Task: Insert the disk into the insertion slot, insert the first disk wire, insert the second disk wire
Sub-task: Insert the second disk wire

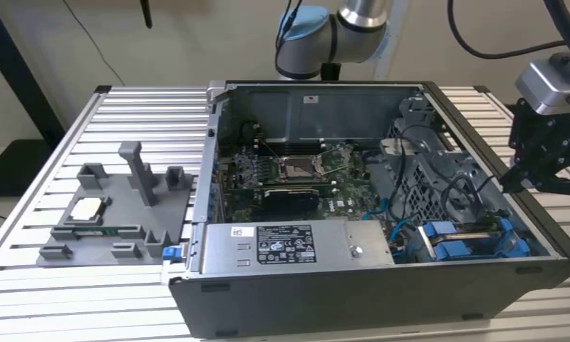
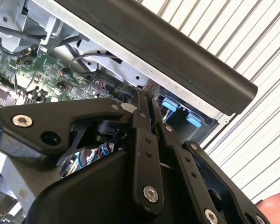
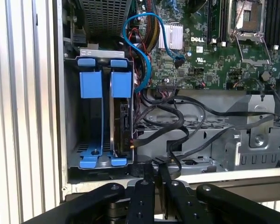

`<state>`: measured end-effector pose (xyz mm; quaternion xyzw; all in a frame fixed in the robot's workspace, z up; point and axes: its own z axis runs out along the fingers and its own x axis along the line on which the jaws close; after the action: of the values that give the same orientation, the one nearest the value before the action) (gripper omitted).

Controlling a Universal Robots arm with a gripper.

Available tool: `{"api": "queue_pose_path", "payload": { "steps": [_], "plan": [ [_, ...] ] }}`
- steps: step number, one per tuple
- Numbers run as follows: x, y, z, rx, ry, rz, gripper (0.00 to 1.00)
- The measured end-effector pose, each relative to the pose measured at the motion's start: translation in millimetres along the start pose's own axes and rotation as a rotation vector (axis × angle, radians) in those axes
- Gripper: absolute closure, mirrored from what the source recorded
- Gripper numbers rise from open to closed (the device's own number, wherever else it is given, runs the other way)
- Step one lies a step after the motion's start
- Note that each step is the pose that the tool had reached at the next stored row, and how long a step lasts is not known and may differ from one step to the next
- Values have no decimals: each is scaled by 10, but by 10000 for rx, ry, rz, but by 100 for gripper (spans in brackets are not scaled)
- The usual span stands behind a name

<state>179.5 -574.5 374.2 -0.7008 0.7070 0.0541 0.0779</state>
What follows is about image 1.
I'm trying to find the black camera cable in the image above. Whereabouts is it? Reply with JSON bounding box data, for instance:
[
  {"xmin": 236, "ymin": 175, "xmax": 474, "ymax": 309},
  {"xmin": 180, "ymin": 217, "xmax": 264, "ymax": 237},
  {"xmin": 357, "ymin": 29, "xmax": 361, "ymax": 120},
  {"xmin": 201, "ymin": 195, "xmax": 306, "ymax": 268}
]
[{"xmin": 446, "ymin": 0, "xmax": 570, "ymax": 60}]

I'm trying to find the silver power supply unit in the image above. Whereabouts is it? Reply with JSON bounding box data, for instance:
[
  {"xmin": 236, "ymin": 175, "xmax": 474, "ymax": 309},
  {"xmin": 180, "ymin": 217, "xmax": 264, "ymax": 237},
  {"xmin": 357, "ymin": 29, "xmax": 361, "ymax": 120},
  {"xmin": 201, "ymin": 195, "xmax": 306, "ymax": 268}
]
[{"xmin": 200, "ymin": 219, "xmax": 394, "ymax": 275}]

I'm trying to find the thin locking lever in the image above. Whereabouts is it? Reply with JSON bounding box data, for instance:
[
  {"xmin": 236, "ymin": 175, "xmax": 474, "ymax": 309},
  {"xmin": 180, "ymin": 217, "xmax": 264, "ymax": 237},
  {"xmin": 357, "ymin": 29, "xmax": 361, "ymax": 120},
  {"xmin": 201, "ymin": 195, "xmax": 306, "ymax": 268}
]
[{"xmin": 260, "ymin": 138, "xmax": 282, "ymax": 160}]

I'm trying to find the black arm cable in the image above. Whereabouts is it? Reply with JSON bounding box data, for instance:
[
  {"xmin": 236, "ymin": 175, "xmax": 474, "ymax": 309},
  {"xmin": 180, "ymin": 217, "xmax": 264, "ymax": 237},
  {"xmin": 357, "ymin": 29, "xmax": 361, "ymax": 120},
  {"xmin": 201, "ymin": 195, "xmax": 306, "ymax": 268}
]
[{"xmin": 277, "ymin": 0, "xmax": 304, "ymax": 41}]

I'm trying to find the silver CPU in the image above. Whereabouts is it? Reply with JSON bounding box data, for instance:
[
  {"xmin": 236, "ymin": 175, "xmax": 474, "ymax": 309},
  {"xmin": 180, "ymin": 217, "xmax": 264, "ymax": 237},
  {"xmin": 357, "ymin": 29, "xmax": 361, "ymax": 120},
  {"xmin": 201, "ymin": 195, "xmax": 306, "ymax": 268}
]
[{"xmin": 70, "ymin": 197, "xmax": 108, "ymax": 220}]

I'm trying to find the CPU socket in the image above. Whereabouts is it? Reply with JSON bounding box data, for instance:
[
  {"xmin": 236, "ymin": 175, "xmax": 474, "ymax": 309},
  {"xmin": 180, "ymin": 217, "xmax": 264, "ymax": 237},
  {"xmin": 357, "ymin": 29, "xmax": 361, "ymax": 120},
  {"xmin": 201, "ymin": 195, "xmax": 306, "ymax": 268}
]
[{"xmin": 277, "ymin": 156, "xmax": 317, "ymax": 181}]

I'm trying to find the silver camera box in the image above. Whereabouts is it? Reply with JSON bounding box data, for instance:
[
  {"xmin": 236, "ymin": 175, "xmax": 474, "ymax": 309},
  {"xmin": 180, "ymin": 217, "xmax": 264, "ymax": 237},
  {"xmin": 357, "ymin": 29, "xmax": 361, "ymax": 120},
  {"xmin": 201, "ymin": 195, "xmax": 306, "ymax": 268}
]
[{"xmin": 514, "ymin": 60, "xmax": 570, "ymax": 116}]

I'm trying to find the metal socket cover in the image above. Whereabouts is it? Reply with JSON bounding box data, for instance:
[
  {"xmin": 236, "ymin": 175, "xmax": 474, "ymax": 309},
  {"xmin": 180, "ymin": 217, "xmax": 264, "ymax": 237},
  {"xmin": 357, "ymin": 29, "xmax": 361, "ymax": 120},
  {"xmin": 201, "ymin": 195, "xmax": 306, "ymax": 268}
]
[{"xmin": 314, "ymin": 147, "xmax": 353, "ymax": 172}]

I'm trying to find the grey metal drive cage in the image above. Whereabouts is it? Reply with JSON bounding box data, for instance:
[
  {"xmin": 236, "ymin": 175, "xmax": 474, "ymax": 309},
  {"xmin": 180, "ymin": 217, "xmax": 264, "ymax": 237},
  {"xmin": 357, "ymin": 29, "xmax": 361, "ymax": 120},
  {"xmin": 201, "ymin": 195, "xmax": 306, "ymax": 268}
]
[{"xmin": 378, "ymin": 117, "xmax": 518, "ymax": 222}]

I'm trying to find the long black wire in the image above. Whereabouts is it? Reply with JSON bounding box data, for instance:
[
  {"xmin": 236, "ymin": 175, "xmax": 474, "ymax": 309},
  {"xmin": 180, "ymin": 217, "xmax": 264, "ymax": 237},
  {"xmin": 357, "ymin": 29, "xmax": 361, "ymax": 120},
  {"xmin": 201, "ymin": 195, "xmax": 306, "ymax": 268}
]
[{"xmin": 392, "ymin": 124, "xmax": 440, "ymax": 222}]

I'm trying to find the black disk wire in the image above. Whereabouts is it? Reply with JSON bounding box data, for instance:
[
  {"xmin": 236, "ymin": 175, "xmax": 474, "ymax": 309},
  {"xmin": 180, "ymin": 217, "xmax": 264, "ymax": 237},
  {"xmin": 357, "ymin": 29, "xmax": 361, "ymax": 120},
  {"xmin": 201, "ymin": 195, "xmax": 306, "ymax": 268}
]
[
  {"xmin": 441, "ymin": 175, "xmax": 482, "ymax": 219},
  {"xmin": 469, "ymin": 173, "xmax": 505, "ymax": 224}
]

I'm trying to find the thick black cable bundle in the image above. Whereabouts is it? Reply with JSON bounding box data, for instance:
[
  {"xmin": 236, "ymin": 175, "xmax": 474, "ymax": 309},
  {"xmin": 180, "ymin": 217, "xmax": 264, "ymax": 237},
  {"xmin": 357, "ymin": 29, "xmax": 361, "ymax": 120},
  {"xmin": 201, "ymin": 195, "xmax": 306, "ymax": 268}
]
[{"xmin": 544, "ymin": 0, "xmax": 570, "ymax": 55}]

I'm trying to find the blue disk carrier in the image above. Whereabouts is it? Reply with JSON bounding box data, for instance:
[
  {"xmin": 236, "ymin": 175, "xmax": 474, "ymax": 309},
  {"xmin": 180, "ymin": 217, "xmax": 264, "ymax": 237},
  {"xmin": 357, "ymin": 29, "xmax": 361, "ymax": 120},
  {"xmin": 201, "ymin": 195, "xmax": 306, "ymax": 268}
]
[{"xmin": 434, "ymin": 242, "xmax": 529, "ymax": 261}]

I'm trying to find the black open PC case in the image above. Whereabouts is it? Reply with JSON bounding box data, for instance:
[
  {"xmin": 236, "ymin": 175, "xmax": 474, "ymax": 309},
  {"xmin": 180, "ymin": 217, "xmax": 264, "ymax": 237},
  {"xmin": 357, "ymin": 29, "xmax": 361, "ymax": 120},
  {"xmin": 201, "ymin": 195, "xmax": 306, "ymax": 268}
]
[{"xmin": 168, "ymin": 79, "xmax": 570, "ymax": 339}]

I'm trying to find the black antenna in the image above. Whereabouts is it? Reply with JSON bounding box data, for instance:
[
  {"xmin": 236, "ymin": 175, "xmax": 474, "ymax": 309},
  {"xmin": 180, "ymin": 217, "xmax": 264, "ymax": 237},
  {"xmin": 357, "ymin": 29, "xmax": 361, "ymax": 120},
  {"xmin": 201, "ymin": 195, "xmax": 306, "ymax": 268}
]
[{"xmin": 138, "ymin": 0, "xmax": 154, "ymax": 29}]

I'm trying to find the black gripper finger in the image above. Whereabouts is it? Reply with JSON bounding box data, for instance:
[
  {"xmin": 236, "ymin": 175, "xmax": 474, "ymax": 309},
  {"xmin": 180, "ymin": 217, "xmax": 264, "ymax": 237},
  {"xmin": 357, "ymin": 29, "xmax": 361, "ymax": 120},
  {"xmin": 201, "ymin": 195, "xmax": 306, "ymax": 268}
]
[
  {"xmin": 497, "ymin": 96, "xmax": 553, "ymax": 194},
  {"xmin": 525, "ymin": 162, "xmax": 570, "ymax": 197}
]

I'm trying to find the grey parts rack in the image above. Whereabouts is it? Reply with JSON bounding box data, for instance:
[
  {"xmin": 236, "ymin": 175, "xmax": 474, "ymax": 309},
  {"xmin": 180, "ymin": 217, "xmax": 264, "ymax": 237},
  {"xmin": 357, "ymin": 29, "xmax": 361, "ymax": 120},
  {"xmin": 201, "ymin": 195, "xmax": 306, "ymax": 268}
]
[{"xmin": 36, "ymin": 141, "xmax": 201, "ymax": 267}]

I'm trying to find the disk bay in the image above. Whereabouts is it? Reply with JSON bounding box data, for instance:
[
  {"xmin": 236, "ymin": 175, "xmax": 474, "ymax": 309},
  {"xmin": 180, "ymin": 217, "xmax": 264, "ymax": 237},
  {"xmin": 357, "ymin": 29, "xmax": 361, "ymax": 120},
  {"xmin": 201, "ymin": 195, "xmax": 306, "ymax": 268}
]
[{"xmin": 393, "ymin": 213, "xmax": 552, "ymax": 264}]

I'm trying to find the green motherboard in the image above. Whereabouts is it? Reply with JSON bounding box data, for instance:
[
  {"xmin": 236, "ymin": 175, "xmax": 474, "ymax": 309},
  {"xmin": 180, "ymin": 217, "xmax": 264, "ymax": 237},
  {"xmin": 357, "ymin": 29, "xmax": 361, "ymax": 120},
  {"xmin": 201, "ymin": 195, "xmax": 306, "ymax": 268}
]
[{"xmin": 217, "ymin": 142, "xmax": 386, "ymax": 224}]

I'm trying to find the thin black wall cable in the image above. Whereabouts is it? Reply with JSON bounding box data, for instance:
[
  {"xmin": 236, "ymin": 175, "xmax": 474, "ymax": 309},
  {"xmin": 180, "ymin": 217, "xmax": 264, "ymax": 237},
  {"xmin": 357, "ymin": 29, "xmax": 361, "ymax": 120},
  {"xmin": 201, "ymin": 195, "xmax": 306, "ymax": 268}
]
[{"xmin": 64, "ymin": 0, "xmax": 128, "ymax": 87}]

